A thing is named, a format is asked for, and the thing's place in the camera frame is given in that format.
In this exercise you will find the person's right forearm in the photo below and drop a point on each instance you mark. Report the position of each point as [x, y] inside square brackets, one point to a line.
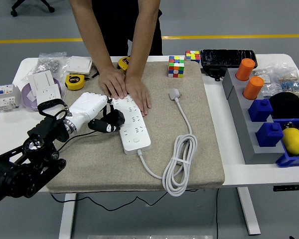
[94, 37]

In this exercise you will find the large colourful puzzle cube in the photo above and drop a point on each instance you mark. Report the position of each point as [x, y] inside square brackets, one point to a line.
[176, 66]

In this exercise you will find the white wall switch panel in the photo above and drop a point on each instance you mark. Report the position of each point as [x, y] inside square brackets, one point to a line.
[41, 79]

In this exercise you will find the clear bag of resistors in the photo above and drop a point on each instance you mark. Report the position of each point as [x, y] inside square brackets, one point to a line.
[292, 84]

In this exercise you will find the small white card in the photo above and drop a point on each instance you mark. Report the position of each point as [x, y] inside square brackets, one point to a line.
[31, 96]

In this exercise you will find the blue square block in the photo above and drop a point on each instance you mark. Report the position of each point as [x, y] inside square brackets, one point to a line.
[260, 110]
[269, 135]

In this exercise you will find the clear bag of screws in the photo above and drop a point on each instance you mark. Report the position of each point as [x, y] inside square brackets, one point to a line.
[48, 65]

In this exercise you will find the person's torso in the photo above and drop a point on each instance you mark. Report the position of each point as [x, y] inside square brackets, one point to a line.
[124, 25]

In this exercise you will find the black cloth bundle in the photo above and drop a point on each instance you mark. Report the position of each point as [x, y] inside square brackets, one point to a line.
[287, 105]

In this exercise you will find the yellow black tape measure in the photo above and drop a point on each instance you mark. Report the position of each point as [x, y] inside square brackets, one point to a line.
[123, 62]
[74, 81]

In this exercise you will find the clear bag of small parts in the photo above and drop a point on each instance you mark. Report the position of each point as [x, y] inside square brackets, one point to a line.
[266, 84]

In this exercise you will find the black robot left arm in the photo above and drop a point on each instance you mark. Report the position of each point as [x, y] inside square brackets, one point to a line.
[44, 132]

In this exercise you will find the white flat switch plate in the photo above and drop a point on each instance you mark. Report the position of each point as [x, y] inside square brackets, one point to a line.
[79, 64]

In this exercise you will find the beige fabric mat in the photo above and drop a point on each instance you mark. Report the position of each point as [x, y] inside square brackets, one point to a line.
[102, 169]

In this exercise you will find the white wall socket panel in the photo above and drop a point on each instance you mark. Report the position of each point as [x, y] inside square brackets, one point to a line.
[48, 94]

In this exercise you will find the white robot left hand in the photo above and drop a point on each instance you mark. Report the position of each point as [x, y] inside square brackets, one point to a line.
[87, 107]

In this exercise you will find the black office chair base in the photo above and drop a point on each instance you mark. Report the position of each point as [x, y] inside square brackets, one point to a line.
[32, 5]

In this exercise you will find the white power strip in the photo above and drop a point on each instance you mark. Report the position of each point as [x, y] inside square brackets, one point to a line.
[135, 143]

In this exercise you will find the person's right hand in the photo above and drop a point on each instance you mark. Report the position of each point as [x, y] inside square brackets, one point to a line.
[113, 83]

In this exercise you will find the blue plastic bin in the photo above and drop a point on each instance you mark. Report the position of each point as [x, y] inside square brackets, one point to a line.
[289, 160]

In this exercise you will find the small colourful puzzle cube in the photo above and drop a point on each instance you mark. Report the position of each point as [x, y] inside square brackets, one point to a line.
[192, 56]

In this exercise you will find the grey block holder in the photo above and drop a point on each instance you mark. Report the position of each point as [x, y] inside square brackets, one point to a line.
[241, 124]

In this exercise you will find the black wrapped tray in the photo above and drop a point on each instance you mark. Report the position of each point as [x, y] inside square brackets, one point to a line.
[228, 58]

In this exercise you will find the black plug adapter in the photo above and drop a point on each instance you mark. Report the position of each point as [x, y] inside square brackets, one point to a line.
[117, 117]

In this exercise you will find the black table control panel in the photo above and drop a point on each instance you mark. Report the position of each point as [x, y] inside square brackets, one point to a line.
[290, 188]

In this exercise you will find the person's left forearm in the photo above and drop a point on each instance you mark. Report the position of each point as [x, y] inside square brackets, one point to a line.
[142, 44]

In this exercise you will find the person's left hand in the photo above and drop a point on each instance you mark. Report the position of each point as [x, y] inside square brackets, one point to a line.
[139, 92]

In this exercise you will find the white table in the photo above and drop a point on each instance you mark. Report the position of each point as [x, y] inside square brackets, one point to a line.
[239, 174]

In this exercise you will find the yellow lemon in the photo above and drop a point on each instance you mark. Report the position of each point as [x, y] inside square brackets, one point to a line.
[293, 141]

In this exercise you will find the purple bowl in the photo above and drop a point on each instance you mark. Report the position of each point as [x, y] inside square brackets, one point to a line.
[28, 103]

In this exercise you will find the orange cylinder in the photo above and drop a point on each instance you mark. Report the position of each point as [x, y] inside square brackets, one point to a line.
[245, 69]
[253, 87]

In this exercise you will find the white circuit breaker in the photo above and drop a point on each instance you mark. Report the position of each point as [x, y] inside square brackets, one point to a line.
[6, 97]

